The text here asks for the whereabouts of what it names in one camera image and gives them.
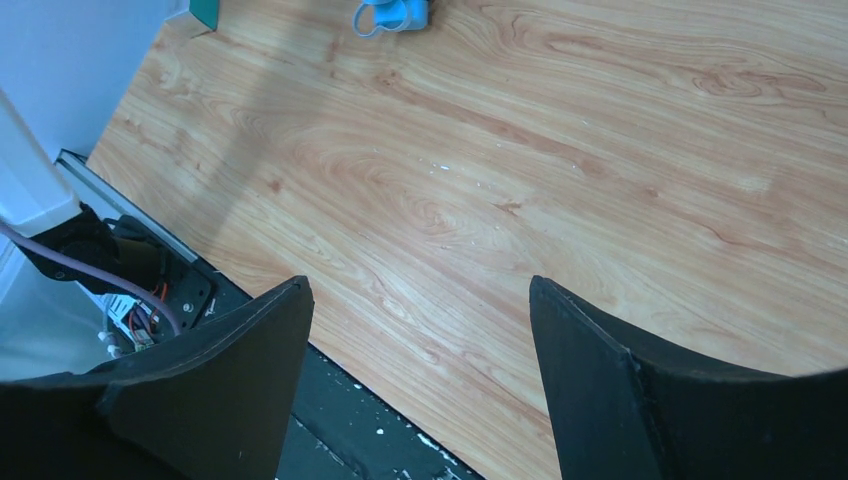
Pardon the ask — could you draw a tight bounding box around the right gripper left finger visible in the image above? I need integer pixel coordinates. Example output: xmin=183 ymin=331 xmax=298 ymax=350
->
xmin=1 ymin=276 xmax=314 ymax=479

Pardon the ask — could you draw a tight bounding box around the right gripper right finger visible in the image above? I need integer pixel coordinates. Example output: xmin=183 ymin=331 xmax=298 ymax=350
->
xmin=529 ymin=276 xmax=847 ymax=479

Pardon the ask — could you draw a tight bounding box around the light blue folding umbrella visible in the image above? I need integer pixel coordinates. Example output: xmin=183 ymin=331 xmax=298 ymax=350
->
xmin=352 ymin=0 xmax=430 ymax=38

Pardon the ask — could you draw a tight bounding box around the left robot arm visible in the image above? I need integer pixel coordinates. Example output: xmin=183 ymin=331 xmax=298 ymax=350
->
xmin=1 ymin=94 xmax=132 ymax=294

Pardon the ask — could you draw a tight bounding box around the small RO labelled box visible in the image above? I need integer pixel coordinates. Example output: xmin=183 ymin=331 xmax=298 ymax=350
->
xmin=165 ymin=0 xmax=220 ymax=38

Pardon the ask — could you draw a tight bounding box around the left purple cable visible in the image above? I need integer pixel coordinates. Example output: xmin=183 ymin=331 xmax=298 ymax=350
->
xmin=0 ymin=220 xmax=183 ymax=338

